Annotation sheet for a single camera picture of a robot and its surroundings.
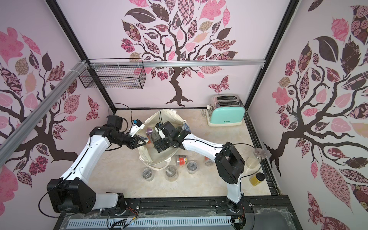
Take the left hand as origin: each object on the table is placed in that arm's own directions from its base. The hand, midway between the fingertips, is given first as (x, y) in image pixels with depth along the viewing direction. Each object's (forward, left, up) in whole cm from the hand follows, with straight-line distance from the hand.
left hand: (143, 146), depth 78 cm
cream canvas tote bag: (-2, -3, -7) cm, 7 cm away
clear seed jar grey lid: (-12, -2, -12) cm, 17 cm away
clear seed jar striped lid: (-11, -16, -13) cm, 23 cm away
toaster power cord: (+42, -38, -16) cm, 59 cm away
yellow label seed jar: (-16, -62, -9) cm, 64 cm away
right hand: (+6, -8, -4) cm, 11 cm away
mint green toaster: (+29, -52, -2) cm, 60 cm away
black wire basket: (+47, +14, +17) cm, 52 cm away
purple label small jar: (+18, +2, -10) cm, 21 cm away
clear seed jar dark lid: (-8, -27, -12) cm, 31 cm away
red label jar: (-3, -22, -13) cm, 25 cm away
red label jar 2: (-4, -38, -13) cm, 40 cm away
